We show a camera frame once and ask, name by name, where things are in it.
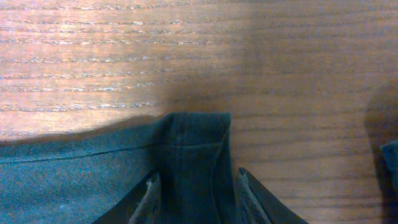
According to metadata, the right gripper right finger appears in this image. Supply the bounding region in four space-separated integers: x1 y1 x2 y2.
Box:
236 167 308 224

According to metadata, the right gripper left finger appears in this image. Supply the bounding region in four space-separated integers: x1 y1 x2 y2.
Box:
92 171 161 224

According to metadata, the dark teal t-shirt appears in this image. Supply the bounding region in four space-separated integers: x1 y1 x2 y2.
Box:
1 113 236 223

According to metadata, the navy blue folded garment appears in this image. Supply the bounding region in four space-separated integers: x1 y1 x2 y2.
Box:
381 140 398 195

